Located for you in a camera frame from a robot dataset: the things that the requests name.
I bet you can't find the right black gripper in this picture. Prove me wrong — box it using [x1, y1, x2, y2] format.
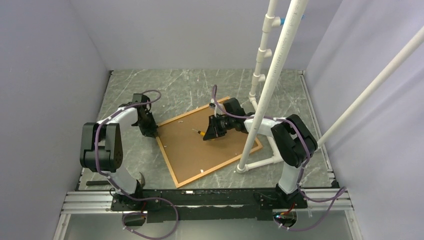
[203, 114, 235, 141]

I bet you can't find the orange handled screwdriver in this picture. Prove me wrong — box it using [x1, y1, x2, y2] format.
[192, 128, 206, 137]

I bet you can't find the orange picture frame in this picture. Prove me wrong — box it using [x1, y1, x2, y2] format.
[156, 104, 248, 188]

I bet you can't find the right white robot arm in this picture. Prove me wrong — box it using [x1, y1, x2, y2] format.
[203, 97, 318, 208]

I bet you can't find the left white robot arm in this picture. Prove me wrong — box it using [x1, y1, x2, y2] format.
[80, 92, 158, 210]

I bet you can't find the white pvc pipe stand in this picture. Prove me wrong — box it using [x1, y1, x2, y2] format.
[236, 0, 424, 174]

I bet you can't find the black rod on table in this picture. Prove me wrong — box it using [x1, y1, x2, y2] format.
[86, 180, 110, 186]

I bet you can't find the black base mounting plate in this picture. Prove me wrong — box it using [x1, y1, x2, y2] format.
[110, 187, 308, 223]

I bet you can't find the blue pipe fitting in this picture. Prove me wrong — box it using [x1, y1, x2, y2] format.
[280, 14, 305, 26]

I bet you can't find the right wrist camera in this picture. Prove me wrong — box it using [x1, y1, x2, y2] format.
[209, 102, 223, 117]

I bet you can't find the aluminium rail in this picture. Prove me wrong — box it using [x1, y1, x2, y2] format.
[61, 188, 353, 214]

